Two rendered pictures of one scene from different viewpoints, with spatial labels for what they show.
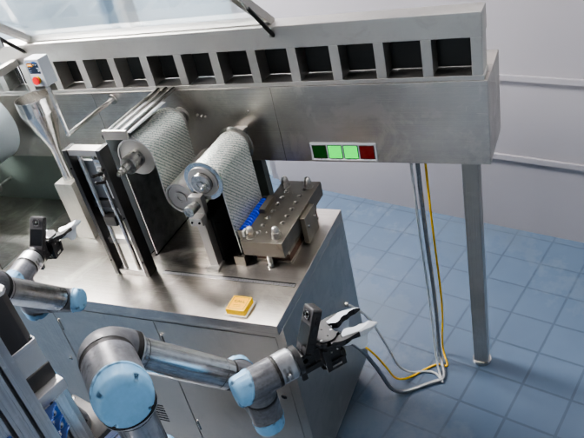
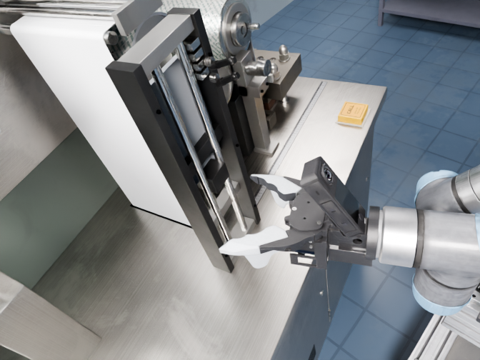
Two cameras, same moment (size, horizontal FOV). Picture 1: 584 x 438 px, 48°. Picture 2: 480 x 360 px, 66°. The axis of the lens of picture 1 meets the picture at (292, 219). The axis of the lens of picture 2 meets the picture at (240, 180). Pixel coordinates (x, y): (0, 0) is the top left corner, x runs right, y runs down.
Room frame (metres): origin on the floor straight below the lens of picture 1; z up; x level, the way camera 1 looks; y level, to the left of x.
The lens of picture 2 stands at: (1.92, 1.11, 1.66)
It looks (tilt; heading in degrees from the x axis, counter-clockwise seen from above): 47 degrees down; 282
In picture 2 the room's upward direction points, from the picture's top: 18 degrees counter-clockwise
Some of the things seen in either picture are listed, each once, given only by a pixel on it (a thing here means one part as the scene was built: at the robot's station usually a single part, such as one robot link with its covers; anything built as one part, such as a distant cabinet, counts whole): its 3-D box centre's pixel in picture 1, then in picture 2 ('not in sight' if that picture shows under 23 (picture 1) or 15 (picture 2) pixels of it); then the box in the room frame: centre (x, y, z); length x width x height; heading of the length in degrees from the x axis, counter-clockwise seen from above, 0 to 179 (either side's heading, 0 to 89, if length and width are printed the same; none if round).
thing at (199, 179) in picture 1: (202, 182); (240, 29); (1.99, 0.27, 1.25); 0.07 x 0.02 x 0.07; 61
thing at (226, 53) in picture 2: (203, 181); (236, 29); (2.00, 0.26, 1.25); 0.15 x 0.01 x 0.15; 61
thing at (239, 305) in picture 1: (239, 305); (353, 113); (1.72, 0.24, 0.91); 0.07 x 0.07 x 0.02; 61
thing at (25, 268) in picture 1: (18, 278); (461, 245); (1.73, 0.87, 1.21); 0.11 x 0.08 x 0.09; 162
